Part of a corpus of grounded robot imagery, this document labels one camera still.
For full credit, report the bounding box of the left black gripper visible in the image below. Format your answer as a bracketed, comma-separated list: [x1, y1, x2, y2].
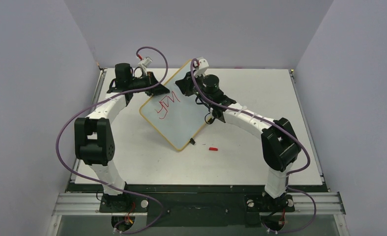
[129, 72, 170, 97]

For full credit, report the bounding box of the yellow framed whiteboard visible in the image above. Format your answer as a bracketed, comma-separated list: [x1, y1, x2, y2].
[139, 61, 208, 151]

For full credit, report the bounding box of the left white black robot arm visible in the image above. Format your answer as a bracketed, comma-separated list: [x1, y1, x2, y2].
[74, 63, 170, 212]

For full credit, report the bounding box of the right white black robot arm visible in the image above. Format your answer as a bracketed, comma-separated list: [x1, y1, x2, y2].
[175, 73, 301, 211]

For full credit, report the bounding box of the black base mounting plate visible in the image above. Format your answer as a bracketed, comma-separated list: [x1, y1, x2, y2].
[96, 184, 295, 231]

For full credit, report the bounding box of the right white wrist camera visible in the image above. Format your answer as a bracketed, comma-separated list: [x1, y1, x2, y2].
[193, 57, 209, 78]

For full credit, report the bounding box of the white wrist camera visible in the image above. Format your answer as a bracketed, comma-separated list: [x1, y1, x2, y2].
[137, 57, 152, 74]
[193, 57, 209, 78]

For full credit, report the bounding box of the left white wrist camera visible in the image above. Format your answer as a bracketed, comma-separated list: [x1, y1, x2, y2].
[137, 57, 152, 74]

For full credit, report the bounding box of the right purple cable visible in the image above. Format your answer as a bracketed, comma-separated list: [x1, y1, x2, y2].
[190, 58, 317, 235]

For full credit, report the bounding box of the purple cable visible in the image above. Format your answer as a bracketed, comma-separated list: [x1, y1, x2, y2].
[190, 58, 317, 235]
[55, 46, 169, 235]

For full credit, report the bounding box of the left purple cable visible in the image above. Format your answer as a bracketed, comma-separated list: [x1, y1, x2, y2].
[55, 46, 169, 235]

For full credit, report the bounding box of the aluminium rail frame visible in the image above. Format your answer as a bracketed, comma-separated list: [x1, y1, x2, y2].
[47, 193, 349, 236]

